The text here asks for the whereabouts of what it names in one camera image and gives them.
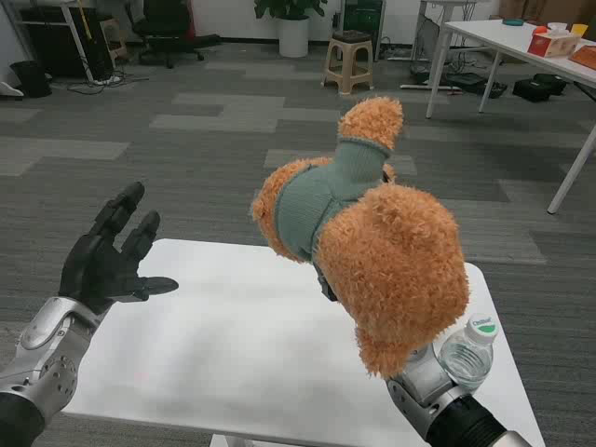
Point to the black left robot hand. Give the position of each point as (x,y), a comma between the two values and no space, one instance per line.
(98,265)

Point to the white plant pot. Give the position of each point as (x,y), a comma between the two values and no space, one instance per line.
(293,39)

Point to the black trash bin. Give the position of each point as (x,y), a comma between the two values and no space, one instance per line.
(31,79)

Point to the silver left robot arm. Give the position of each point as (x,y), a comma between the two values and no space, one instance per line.
(42,354)

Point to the black office chair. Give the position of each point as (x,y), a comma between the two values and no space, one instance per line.
(163,28)

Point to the white desk with angled leg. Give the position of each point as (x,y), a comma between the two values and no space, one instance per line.
(77,42)

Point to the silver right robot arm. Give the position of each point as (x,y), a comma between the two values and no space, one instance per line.
(426,379)

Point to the yellow cup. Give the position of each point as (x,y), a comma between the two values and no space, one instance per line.
(579,29)

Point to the green leafy plant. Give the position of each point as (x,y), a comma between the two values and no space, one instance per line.
(288,8)

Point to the flat black case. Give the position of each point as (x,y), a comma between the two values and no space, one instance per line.
(470,80)

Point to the orange tissue box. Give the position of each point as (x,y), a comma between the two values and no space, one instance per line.
(554,45)

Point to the black cabinet under desk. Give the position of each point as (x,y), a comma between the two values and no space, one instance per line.
(44,46)

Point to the white power strip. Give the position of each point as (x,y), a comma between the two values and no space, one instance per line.
(108,80)

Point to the teal plate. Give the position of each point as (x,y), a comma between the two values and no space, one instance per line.
(513,22)

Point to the black bag on floor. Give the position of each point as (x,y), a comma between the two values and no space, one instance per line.
(540,86)

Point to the large white table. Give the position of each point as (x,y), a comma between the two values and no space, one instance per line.
(503,39)

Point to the beige plastic stool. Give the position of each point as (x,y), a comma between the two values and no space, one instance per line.
(348,56)

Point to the brown teddy bear green sweater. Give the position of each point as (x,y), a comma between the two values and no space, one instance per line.
(396,261)

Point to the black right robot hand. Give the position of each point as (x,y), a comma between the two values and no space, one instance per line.
(326,284)

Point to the clear plastic water bottle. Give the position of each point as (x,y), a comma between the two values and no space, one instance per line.
(465,363)

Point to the black computer tower green light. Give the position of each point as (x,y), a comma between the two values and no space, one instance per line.
(368,18)

